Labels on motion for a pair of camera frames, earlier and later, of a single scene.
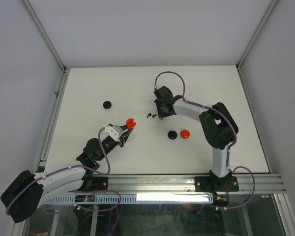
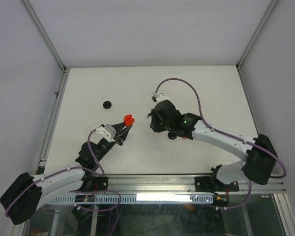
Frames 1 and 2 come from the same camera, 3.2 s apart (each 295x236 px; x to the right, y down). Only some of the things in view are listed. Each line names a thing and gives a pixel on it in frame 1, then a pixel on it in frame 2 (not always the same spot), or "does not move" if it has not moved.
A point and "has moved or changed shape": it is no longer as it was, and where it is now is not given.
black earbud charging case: x=172 y=134 does not move
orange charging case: x=130 y=124 has moved or changed shape
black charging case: x=107 y=104 does not move
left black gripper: x=123 y=139 does not move
